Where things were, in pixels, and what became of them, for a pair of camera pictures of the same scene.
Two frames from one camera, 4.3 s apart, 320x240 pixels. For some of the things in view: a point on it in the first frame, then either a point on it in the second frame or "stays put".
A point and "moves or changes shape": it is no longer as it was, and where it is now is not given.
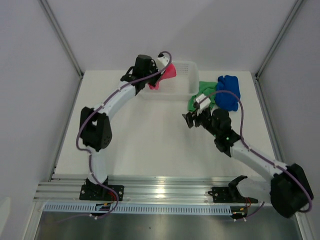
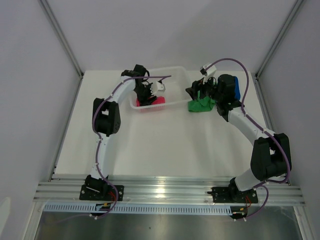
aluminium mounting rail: x=66 y=189 stays put
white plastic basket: x=182 y=87 moves or changes shape
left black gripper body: x=153 y=69 -> x=143 y=93
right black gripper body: x=204 y=120 -> x=210 y=90
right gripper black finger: x=189 y=119 -> x=195 y=90
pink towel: x=170 y=72 -> x=159 y=100
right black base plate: x=229 y=195 stays put
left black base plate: x=100 y=192 stays put
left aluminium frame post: x=57 y=28 stays put
